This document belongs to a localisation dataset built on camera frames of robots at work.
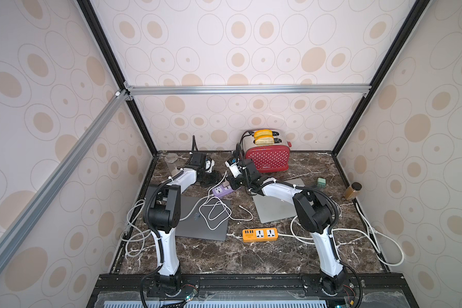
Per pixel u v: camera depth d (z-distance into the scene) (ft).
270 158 3.29
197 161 2.67
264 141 3.26
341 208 3.10
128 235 2.93
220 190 3.27
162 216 1.75
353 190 3.04
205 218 2.93
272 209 3.16
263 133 3.28
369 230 2.94
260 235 2.75
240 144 3.62
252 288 2.44
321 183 3.40
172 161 3.18
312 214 1.83
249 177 2.56
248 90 3.03
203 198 3.19
